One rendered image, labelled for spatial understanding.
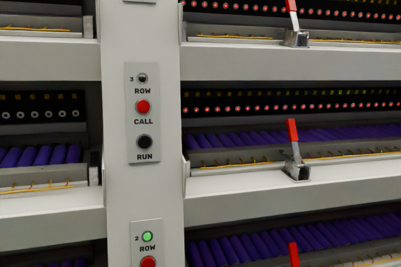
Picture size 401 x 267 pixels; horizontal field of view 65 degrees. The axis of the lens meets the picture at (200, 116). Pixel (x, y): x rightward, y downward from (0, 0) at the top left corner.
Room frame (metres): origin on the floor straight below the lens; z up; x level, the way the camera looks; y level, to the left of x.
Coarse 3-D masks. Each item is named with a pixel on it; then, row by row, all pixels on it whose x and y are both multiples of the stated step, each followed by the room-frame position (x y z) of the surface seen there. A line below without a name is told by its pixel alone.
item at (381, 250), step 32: (224, 224) 0.60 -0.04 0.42; (256, 224) 0.61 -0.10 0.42; (288, 224) 0.61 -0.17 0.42; (320, 224) 0.62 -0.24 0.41; (352, 224) 0.64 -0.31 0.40; (384, 224) 0.64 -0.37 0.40; (192, 256) 0.52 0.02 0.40; (224, 256) 0.53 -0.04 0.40; (256, 256) 0.53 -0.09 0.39; (288, 256) 0.53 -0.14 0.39; (320, 256) 0.53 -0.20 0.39; (352, 256) 0.55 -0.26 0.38; (384, 256) 0.57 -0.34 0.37
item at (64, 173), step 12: (12, 168) 0.40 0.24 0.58; (24, 168) 0.40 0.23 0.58; (36, 168) 0.40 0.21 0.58; (48, 168) 0.40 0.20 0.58; (60, 168) 0.40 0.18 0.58; (72, 168) 0.41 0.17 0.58; (84, 168) 0.41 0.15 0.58; (0, 180) 0.38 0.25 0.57; (12, 180) 0.39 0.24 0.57; (24, 180) 0.39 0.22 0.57; (36, 180) 0.40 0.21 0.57; (48, 180) 0.40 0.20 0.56; (60, 180) 0.40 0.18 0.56; (72, 180) 0.41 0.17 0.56; (84, 180) 0.41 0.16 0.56; (12, 192) 0.37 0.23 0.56
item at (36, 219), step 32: (0, 128) 0.49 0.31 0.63; (32, 128) 0.51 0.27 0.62; (64, 128) 0.52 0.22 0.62; (96, 160) 0.42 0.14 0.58; (32, 192) 0.39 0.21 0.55; (64, 192) 0.39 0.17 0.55; (96, 192) 0.40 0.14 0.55; (0, 224) 0.34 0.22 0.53; (32, 224) 0.35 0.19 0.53; (64, 224) 0.36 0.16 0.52; (96, 224) 0.37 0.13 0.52
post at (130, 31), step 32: (160, 0) 0.39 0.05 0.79; (128, 32) 0.38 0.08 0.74; (160, 32) 0.39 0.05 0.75; (160, 64) 0.39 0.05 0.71; (160, 96) 0.39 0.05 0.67; (160, 128) 0.39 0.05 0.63; (128, 192) 0.38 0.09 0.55; (160, 192) 0.39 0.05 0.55; (128, 224) 0.38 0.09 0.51; (128, 256) 0.38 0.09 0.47
